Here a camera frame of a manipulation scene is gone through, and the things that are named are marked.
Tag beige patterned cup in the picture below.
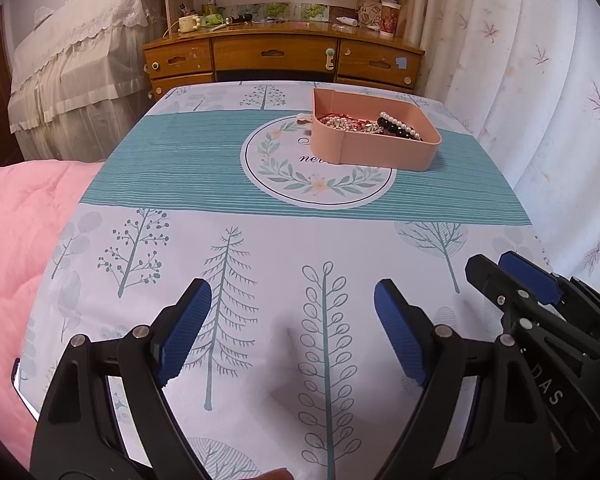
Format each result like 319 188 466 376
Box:
356 0 384 29

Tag pink plastic tray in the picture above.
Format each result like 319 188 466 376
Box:
311 87 442 170

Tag multi-strand pearl bracelet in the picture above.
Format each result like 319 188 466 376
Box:
318 115 362 132

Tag white leaf print curtain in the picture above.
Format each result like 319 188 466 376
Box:
409 0 600 313

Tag red string bracelet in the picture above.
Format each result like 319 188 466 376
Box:
324 112 379 127

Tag black bead bracelet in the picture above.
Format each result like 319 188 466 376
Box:
377 117 422 141

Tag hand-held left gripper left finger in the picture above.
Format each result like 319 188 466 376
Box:
30 278 214 480

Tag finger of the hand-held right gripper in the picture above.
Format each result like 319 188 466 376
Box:
464 253 527 333
498 250 565 307

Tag wooden desk with drawers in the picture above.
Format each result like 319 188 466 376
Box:
142 21 427 102

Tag white pearl bracelet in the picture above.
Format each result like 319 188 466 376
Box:
379 112 424 142

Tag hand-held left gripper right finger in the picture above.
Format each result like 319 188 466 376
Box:
373 279 557 480

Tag tree print tablecloth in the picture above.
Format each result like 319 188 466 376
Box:
17 80 556 480

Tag red floral paper cup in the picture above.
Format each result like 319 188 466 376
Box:
379 1 403 38

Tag white lace cover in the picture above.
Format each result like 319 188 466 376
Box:
7 0 168 163

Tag pink blanket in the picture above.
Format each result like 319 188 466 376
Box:
0 159 107 472

